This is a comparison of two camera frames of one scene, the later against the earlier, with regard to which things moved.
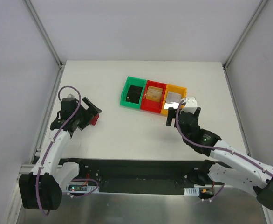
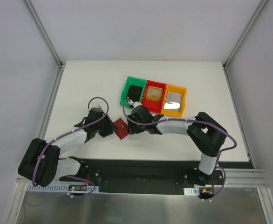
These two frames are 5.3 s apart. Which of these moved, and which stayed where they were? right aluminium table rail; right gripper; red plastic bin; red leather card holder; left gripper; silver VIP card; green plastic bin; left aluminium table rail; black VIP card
Moved: red leather card holder; left gripper; right gripper
Stayed: black VIP card; right aluminium table rail; green plastic bin; left aluminium table rail; silver VIP card; red plastic bin
